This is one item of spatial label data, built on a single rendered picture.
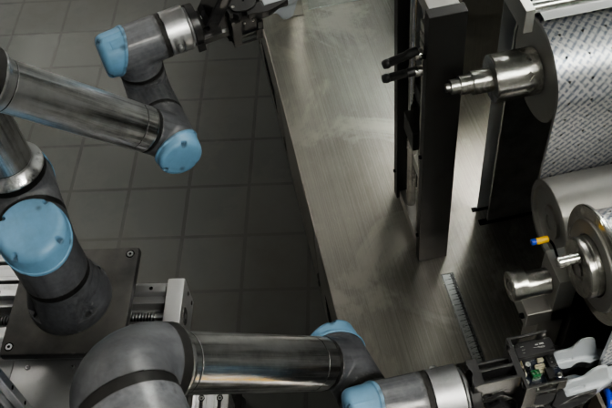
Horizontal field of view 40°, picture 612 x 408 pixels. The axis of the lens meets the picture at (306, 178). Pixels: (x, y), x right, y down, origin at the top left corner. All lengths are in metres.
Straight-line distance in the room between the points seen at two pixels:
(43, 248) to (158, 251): 1.25
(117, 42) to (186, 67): 1.80
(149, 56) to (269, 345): 0.54
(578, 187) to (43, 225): 0.83
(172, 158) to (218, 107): 1.66
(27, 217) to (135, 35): 0.35
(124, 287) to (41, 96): 0.50
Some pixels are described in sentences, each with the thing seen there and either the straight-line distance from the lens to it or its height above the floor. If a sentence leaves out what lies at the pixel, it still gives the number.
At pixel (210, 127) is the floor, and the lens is 2.92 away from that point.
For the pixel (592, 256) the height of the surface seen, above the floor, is 1.29.
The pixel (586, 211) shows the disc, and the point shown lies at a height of 1.30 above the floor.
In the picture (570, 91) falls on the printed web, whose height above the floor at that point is 1.36.
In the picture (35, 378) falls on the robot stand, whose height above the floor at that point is 0.73.
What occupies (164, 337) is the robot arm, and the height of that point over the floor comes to 1.30.
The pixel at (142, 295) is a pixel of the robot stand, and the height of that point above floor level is 0.76.
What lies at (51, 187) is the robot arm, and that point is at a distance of 1.52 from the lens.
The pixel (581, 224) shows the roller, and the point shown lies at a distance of 1.05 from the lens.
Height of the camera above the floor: 2.11
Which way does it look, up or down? 51 degrees down
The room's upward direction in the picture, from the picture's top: 7 degrees counter-clockwise
